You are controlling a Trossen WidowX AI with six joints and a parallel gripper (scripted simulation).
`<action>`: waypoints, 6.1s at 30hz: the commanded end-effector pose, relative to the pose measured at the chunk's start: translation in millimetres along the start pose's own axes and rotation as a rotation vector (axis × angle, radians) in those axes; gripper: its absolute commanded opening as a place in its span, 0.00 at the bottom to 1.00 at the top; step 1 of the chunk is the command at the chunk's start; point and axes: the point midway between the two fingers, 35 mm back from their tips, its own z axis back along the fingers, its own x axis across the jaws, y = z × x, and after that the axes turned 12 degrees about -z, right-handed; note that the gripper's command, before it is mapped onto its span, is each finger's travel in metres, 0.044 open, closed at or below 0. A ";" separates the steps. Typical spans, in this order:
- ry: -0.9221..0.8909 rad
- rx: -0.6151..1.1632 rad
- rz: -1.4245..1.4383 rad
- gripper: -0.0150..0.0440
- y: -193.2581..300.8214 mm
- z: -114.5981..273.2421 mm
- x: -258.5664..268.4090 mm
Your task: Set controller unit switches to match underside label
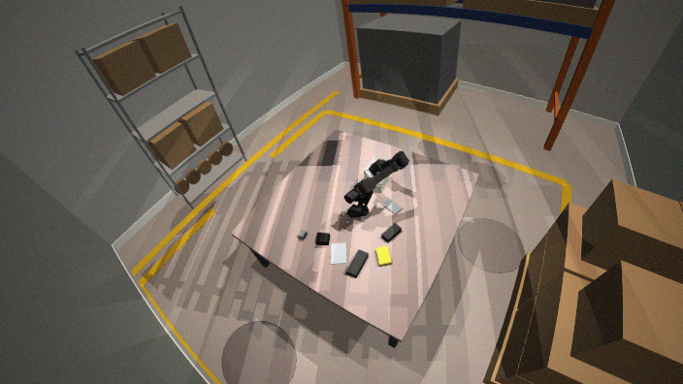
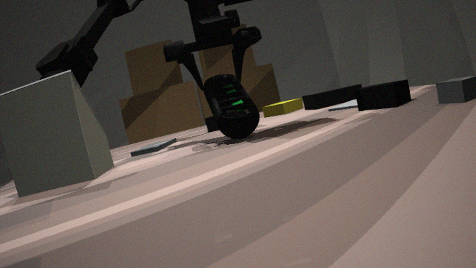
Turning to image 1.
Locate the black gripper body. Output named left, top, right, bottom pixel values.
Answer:
left=350, top=191, right=374, bottom=214

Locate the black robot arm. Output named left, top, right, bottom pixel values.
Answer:
left=344, top=151, right=409, bottom=204

